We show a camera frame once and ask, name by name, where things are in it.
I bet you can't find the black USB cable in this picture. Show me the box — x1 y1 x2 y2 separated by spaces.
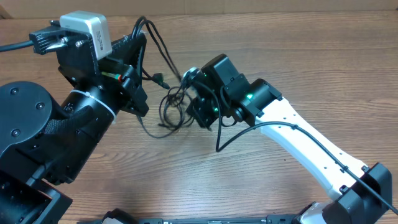
130 16 200 139

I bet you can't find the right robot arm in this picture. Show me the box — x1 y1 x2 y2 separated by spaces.
182 54 394 223

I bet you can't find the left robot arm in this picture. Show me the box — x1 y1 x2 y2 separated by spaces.
1 27 149 223

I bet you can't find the black left camera cable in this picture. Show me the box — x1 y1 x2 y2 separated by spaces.
0 39 35 53

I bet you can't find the black camera cable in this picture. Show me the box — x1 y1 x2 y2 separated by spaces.
0 39 35 53
192 80 398 216

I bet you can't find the black right camera cable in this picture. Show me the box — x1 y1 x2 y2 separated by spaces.
192 80 398 216

